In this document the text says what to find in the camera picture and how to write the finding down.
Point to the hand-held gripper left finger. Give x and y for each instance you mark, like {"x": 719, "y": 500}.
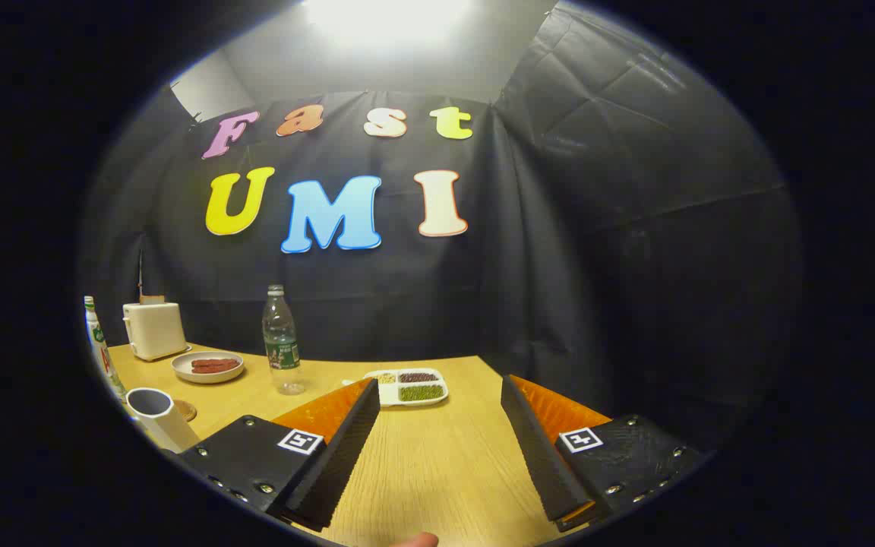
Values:
{"x": 339, "y": 463}

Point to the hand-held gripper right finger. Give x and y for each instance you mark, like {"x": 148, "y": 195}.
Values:
{"x": 540, "y": 456}

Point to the round cork coaster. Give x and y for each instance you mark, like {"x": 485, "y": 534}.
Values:
{"x": 187, "y": 412}

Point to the white cup with cork disc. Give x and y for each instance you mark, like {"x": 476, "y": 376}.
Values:
{"x": 168, "y": 429}

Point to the white juice bottle green collar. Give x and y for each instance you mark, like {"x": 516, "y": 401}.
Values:
{"x": 99, "y": 349}

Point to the clear plastic water bottle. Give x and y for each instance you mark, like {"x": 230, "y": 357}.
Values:
{"x": 282, "y": 349}

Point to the white divided dish of beans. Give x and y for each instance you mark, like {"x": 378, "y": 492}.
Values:
{"x": 392, "y": 396}

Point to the wooden table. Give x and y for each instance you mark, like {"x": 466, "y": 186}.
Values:
{"x": 437, "y": 456}

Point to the white round plate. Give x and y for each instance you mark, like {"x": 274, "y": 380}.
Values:
{"x": 206, "y": 377}

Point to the red sausages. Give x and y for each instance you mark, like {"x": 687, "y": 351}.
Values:
{"x": 213, "y": 365}

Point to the black backdrop cloth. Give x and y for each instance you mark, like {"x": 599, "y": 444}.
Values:
{"x": 597, "y": 266}

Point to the white toaster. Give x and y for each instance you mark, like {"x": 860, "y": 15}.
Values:
{"x": 153, "y": 330}

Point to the toast slice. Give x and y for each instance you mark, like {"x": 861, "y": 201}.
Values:
{"x": 153, "y": 300}

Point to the ceiling light panel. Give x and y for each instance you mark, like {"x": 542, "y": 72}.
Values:
{"x": 384, "y": 19}

